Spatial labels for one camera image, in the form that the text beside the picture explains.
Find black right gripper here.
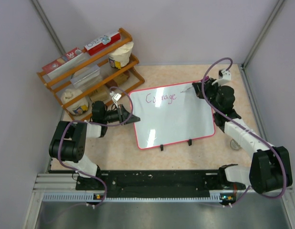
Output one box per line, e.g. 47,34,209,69
193,78,222,113

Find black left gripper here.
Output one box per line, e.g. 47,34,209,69
102,104,140,125

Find pink-framed whiteboard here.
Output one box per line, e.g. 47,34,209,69
129,82,215,149

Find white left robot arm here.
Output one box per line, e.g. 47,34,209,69
49,101,141,189

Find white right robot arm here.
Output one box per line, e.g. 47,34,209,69
192,78,293,194

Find brown cardboard box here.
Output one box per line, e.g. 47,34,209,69
88,86,109,102

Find dark brown small box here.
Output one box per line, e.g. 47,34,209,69
105,73,130,88

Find white bag lower shelf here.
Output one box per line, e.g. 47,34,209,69
60,88,89,116

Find white bag shelf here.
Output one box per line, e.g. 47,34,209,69
108,42,134,69
60,88,89,116

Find orange wooden shelf rack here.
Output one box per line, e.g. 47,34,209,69
37,28,145,120

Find white bag upper shelf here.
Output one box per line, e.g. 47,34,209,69
108,42,134,69

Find silver foil box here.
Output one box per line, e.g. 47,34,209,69
70,65,101,88

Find red white foil box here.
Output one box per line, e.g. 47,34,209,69
84,31,121,56

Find red grey wrap box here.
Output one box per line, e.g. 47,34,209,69
42,47,88,80

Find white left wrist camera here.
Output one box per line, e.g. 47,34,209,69
110,92,122,107

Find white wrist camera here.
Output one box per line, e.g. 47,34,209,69
212,69,232,86
110,92,122,107

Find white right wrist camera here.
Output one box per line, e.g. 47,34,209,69
212,69,232,86

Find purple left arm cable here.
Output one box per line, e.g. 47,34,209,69
57,87,134,208

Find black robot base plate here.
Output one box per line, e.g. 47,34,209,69
75,170,245,198

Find grey slotted cable duct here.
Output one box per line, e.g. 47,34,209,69
42,192,235,203

